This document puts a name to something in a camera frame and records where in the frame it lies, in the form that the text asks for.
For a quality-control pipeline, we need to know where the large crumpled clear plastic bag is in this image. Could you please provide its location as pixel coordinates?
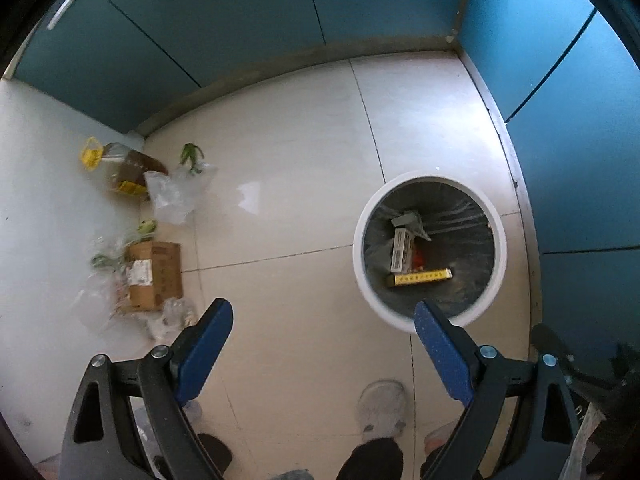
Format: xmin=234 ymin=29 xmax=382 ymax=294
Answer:
xmin=69 ymin=236 xmax=136 ymax=337

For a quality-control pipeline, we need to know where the green vegetable leaf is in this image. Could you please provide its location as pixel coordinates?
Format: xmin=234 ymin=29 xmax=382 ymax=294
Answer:
xmin=179 ymin=143 xmax=207 ymax=175

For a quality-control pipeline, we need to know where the silver cabinet handle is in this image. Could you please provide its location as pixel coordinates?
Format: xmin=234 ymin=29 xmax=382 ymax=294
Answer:
xmin=47 ymin=0 xmax=83 ymax=31

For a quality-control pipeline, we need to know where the teal tall cabinet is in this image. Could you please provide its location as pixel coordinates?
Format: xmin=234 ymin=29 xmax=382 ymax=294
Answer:
xmin=457 ymin=0 xmax=640 ymax=378

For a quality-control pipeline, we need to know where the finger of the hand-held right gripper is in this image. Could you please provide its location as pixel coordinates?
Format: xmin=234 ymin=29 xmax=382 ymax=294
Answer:
xmin=530 ymin=323 xmax=620 ymax=402

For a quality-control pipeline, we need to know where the yellow flat box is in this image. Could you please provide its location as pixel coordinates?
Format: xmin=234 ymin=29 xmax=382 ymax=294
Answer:
xmin=385 ymin=268 xmax=455 ymax=289

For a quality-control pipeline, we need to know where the small crumpled clear plastic wrap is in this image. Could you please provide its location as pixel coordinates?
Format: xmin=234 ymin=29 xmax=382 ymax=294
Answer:
xmin=146 ymin=297 xmax=202 ymax=343

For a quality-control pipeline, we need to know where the black trouser leg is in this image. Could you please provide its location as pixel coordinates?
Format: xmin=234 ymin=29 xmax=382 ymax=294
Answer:
xmin=334 ymin=437 xmax=405 ymax=480
xmin=152 ymin=432 xmax=234 ymax=480

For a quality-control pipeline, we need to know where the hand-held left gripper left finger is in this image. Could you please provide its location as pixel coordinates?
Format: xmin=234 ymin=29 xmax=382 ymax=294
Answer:
xmin=59 ymin=298 xmax=234 ymax=480

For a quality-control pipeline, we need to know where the white round trash bin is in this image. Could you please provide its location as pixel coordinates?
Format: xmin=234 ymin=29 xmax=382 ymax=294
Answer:
xmin=352 ymin=172 xmax=509 ymax=334

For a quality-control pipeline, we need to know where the grey shoe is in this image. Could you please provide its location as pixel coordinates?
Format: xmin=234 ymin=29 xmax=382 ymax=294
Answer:
xmin=356 ymin=379 xmax=409 ymax=442

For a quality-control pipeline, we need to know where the cooking oil bottle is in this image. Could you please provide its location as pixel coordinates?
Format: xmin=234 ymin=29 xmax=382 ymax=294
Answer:
xmin=79 ymin=137 xmax=169 ymax=200

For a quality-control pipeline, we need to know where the brown cardboard box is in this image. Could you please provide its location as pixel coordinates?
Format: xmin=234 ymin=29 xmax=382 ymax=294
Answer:
xmin=124 ymin=240 xmax=183 ymax=312

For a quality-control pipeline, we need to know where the white plastic bag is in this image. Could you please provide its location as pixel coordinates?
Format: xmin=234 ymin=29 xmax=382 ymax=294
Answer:
xmin=559 ymin=402 xmax=607 ymax=480

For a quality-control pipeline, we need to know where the grey crumpled carton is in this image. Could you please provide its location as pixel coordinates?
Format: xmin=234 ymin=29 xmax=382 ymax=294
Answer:
xmin=391 ymin=210 xmax=432 ymax=242

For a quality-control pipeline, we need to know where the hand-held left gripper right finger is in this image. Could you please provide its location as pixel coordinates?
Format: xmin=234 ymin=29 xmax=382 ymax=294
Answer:
xmin=413 ymin=300 xmax=582 ymax=480

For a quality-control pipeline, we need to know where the black bin liner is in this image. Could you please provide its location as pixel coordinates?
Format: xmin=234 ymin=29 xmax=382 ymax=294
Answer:
xmin=363 ymin=181 xmax=497 ymax=320

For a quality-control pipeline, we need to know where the teal cabinet with handles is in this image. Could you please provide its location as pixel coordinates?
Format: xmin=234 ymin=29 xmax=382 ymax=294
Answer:
xmin=9 ymin=0 xmax=477 ymax=137

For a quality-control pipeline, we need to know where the white paper carton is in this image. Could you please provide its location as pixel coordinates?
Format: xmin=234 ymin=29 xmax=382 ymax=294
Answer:
xmin=389 ymin=228 xmax=414 ymax=272

